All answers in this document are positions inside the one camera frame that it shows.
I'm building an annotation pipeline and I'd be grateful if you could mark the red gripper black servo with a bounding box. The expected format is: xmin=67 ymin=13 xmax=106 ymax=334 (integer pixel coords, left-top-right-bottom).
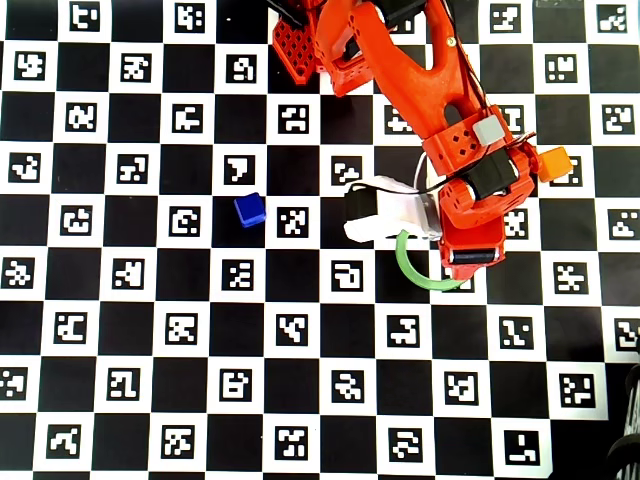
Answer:
xmin=438 ymin=215 xmax=507 ymax=282

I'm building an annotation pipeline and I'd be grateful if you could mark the blue cube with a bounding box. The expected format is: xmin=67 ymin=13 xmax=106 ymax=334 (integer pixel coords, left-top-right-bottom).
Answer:
xmin=233 ymin=192 xmax=268 ymax=229

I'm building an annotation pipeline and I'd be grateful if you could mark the orange cube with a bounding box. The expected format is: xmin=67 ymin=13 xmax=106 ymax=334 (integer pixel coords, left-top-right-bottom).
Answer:
xmin=538 ymin=146 xmax=575 ymax=182

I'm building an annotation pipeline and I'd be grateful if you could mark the black ribbed holder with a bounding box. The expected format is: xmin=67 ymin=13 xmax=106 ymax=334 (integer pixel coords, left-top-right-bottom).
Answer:
xmin=606 ymin=362 xmax=640 ymax=480

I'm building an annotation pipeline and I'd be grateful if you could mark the black white marker board mat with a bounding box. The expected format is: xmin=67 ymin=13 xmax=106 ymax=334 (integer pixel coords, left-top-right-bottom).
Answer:
xmin=0 ymin=0 xmax=640 ymax=475

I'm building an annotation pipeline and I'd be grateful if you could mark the thin black camera cable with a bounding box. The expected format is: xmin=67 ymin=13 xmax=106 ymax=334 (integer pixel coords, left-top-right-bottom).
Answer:
xmin=349 ymin=130 xmax=539 ymax=197

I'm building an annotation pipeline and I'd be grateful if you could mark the green plastic ring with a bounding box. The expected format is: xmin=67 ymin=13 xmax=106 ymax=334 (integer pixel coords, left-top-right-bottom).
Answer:
xmin=394 ymin=228 xmax=475 ymax=293

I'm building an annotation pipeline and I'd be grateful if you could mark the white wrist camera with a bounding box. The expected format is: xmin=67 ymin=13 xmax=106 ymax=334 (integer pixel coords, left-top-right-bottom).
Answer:
xmin=342 ymin=174 xmax=445 ymax=245

